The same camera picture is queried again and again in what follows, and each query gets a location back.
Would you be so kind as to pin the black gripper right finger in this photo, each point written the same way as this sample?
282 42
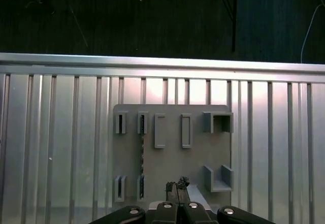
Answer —
195 211

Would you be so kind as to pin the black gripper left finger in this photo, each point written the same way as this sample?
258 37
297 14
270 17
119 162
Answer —
167 211

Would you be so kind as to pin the grey parts rack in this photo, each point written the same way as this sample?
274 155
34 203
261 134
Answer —
172 163

